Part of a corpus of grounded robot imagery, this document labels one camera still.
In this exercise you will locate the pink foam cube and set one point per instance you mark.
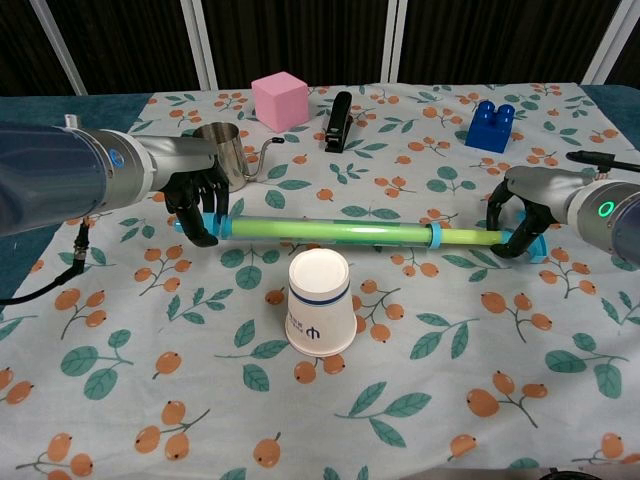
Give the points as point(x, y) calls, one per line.
point(279, 102)

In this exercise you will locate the floral print tablecloth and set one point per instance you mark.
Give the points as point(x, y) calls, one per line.
point(320, 350)

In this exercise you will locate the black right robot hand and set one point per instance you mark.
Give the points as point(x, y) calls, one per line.
point(532, 192)

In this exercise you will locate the white paper cup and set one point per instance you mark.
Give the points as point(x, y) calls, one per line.
point(318, 303)

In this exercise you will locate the steel gooseneck pitcher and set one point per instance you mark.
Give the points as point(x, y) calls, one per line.
point(227, 157)

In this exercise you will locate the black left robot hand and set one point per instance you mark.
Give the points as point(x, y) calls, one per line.
point(192, 187)

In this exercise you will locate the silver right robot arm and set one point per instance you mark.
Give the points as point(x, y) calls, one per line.
point(607, 210)

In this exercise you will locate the blue toy building brick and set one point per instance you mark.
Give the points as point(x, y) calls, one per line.
point(490, 125)

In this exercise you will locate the green blue water pump toy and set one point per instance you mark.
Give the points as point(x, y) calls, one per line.
point(330, 234)

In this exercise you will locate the black stapler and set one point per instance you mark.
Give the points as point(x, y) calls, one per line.
point(339, 122)

